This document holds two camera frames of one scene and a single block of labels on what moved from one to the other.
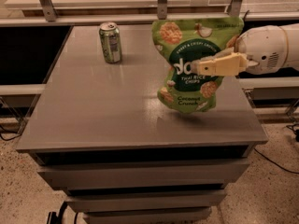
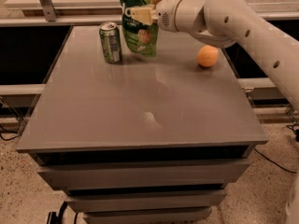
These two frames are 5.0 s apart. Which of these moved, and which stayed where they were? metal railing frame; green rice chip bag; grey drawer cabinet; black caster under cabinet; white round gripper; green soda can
Moved: white round gripper; green rice chip bag
Stayed: grey drawer cabinet; black caster under cabinet; green soda can; metal railing frame
